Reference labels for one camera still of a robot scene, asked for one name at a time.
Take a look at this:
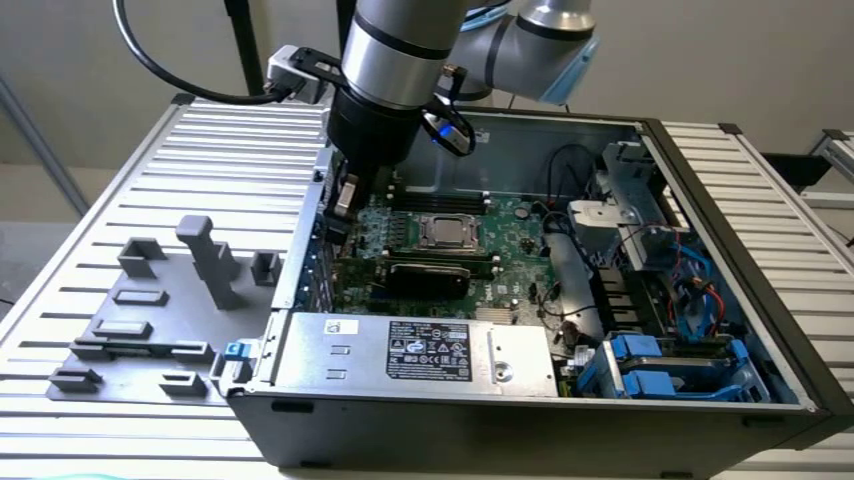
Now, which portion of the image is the aluminium frame table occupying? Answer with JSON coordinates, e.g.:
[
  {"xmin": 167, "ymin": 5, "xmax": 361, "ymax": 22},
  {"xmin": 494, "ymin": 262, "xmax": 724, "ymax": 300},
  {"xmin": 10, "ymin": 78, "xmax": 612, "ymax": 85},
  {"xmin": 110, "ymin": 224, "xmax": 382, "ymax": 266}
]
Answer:
[{"xmin": 760, "ymin": 128, "xmax": 854, "ymax": 211}]

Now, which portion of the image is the grey air duct bar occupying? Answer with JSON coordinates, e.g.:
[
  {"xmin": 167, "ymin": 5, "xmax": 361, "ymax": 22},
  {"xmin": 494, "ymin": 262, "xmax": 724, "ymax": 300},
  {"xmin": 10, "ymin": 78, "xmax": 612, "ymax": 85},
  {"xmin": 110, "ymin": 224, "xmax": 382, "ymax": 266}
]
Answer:
[{"xmin": 541, "ymin": 230, "xmax": 604, "ymax": 337}]

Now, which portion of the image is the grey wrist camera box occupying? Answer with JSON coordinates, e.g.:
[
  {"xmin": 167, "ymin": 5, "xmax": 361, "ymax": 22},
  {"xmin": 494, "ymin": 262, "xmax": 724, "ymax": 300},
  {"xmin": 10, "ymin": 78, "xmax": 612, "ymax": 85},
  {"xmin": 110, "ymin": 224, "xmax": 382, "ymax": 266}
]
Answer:
[{"xmin": 266, "ymin": 44, "xmax": 343, "ymax": 106}]

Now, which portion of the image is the black dongle with blue light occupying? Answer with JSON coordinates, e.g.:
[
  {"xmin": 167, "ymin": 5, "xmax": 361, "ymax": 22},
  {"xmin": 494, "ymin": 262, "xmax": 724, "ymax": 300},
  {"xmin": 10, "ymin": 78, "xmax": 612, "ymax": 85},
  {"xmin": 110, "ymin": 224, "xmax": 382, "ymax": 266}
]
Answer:
[{"xmin": 419, "ymin": 110, "xmax": 478, "ymax": 158}]

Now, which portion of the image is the silver chipset heatsink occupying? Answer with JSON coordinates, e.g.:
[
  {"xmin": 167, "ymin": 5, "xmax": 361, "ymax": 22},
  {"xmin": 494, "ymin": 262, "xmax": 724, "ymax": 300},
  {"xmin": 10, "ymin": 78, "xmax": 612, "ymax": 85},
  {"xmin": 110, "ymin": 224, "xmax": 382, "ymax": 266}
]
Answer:
[{"xmin": 474, "ymin": 306, "xmax": 521, "ymax": 327}]

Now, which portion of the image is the black open PC case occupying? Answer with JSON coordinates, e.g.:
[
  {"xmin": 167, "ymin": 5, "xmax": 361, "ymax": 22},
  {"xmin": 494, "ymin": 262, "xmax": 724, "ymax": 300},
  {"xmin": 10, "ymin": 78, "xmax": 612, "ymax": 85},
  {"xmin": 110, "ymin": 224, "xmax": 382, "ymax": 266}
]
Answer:
[{"xmin": 225, "ymin": 106, "xmax": 836, "ymax": 469}]

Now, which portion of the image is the thick black camera cable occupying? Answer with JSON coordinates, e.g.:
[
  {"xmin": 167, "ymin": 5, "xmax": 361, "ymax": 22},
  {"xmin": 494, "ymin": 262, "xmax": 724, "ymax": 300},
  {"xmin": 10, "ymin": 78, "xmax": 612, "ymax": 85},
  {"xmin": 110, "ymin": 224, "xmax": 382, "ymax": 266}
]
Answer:
[{"xmin": 111, "ymin": 0, "xmax": 279, "ymax": 106}]

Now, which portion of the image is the green motherboard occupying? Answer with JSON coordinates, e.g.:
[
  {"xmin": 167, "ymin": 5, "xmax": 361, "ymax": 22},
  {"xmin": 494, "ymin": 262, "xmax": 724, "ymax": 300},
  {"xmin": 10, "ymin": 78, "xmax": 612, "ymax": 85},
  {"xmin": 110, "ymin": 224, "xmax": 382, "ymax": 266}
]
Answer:
[{"xmin": 331, "ymin": 193, "xmax": 584, "ymax": 346}]

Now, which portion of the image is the CPU in socket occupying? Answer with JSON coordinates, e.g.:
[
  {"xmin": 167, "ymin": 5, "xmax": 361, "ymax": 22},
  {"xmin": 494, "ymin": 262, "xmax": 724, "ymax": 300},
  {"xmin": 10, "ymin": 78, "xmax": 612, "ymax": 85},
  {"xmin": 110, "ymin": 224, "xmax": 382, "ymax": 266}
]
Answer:
[{"xmin": 414, "ymin": 214, "xmax": 485, "ymax": 253}]

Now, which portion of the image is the metal disk cage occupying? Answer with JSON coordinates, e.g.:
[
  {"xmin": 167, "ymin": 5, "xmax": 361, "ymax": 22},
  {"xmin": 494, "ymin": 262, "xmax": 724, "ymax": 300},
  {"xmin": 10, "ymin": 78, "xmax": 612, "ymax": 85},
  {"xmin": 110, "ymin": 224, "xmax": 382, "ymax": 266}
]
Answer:
[{"xmin": 566, "ymin": 141, "xmax": 693, "ymax": 272}]

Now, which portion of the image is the silver power supply unit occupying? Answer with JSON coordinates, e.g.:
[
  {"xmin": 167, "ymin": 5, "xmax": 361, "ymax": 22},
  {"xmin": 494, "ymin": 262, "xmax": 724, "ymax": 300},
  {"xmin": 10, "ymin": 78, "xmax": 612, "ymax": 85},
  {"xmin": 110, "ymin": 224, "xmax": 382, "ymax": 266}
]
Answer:
[{"xmin": 271, "ymin": 311, "xmax": 561, "ymax": 399}]

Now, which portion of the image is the blue disk bay carrier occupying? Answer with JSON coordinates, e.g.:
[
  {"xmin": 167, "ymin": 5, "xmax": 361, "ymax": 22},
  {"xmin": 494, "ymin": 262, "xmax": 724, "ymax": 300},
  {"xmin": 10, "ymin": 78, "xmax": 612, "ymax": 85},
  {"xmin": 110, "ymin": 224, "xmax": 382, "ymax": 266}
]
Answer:
[{"xmin": 577, "ymin": 333, "xmax": 764, "ymax": 403}]

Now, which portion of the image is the red wire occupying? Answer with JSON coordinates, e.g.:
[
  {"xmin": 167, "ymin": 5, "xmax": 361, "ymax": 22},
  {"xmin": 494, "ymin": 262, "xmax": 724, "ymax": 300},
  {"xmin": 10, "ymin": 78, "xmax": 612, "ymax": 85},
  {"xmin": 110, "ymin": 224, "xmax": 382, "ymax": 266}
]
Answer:
[{"xmin": 704, "ymin": 282, "xmax": 730, "ymax": 337}]

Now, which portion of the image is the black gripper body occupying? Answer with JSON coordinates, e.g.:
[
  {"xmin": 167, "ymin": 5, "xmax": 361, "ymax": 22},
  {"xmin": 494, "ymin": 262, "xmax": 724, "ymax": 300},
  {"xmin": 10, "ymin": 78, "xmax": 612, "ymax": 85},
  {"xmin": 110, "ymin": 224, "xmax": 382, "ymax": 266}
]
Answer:
[{"xmin": 326, "ymin": 89, "xmax": 430, "ymax": 170}]

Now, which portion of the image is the black RAM slot bank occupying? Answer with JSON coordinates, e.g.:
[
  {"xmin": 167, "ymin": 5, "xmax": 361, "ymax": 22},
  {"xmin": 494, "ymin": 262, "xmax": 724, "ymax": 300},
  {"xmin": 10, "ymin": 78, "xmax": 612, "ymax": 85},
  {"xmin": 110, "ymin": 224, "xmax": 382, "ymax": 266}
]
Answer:
[{"xmin": 385, "ymin": 185, "xmax": 497, "ymax": 212}]

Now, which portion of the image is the blue SATA wire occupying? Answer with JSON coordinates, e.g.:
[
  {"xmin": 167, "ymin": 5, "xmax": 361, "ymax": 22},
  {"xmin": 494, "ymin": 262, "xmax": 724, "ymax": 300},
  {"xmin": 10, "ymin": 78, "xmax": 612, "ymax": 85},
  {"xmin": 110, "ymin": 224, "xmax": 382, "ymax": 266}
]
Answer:
[{"xmin": 670, "ymin": 238, "xmax": 720, "ymax": 344}]

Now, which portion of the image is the black stand pole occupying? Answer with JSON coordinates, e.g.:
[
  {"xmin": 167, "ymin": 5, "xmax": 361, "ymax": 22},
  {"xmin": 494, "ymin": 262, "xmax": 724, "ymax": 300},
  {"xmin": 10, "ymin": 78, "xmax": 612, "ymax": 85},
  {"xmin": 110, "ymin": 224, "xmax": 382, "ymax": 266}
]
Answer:
[{"xmin": 222, "ymin": 0, "xmax": 267, "ymax": 96}]

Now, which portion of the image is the black looped wire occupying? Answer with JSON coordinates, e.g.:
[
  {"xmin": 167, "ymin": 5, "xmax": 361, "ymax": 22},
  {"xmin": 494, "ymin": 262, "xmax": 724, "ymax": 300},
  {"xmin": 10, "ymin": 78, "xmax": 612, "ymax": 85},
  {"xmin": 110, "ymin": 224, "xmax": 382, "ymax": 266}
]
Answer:
[{"xmin": 545, "ymin": 143, "xmax": 600, "ymax": 204}]

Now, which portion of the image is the grey metal frame leg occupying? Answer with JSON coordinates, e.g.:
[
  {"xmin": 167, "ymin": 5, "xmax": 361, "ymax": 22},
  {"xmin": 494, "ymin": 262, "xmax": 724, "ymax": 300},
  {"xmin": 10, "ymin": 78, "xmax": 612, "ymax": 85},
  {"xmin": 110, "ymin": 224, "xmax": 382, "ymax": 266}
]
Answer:
[{"xmin": 0, "ymin": 74, "xmax": 93, "ymax": 217}]

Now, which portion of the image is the grey parts rack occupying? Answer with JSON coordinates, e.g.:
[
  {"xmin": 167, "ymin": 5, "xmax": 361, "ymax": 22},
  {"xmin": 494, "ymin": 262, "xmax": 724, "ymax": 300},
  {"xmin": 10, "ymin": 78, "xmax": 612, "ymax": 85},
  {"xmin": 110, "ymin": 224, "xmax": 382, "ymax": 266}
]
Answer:
[{"xmin": 46, "ymin": 214, "xmax": 286, "ymax": 407}]

